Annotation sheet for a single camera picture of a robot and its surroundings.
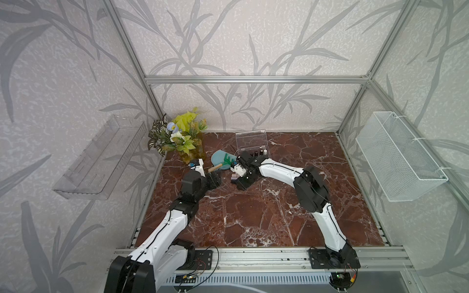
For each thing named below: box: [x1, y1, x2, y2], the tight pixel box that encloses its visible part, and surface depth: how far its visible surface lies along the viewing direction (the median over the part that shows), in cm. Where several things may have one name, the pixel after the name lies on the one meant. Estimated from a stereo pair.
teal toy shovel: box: [211, 149, 237, 171], surface depth 110 cm
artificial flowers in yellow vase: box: [147, 107, 208, 165], surface depth 90 cm
